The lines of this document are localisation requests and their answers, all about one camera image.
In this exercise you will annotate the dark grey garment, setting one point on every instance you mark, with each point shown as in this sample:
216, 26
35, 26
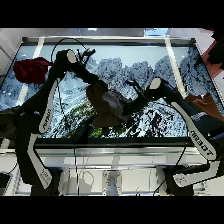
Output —
7, 123

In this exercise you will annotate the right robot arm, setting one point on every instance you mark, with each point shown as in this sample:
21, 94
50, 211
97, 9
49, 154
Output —
196, 131

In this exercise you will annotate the red garment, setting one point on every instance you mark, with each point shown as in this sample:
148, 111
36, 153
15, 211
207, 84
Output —
31, 70

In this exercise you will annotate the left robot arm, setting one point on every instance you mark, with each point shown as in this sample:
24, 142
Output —
46, 113

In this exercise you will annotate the silver frame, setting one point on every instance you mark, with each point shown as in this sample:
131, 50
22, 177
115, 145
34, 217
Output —
116, 151

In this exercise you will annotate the orange brown garment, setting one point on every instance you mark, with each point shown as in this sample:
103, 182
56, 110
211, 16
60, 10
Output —
206, 106

